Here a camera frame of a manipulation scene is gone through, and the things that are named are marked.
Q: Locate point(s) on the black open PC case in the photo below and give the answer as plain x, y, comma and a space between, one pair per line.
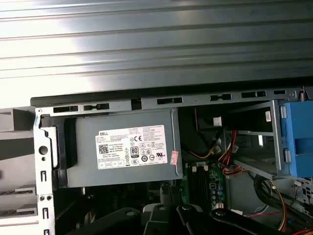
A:
195, 100

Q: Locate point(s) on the green motherboard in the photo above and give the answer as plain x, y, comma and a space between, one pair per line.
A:
216, 176

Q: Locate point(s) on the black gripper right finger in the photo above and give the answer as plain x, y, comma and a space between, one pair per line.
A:
190, 220

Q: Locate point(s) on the grey metal drive cage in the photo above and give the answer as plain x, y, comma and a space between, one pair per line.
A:
275, 127

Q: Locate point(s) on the grey power supply unit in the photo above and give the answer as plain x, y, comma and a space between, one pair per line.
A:
85, 156

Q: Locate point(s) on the perforated metal disk cage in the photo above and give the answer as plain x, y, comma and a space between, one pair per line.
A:
305, 188

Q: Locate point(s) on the blue plastic drive latch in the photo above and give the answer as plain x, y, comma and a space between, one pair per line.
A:
300, 122

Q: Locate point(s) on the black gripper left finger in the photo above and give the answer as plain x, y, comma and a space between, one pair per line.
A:
159, 222

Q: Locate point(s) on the black RAM slot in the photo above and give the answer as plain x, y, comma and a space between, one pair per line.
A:
192, 188
205, 188
201, 188
196, 188

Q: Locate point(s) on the grey parts rack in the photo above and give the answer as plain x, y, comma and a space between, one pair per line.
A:
14, 159

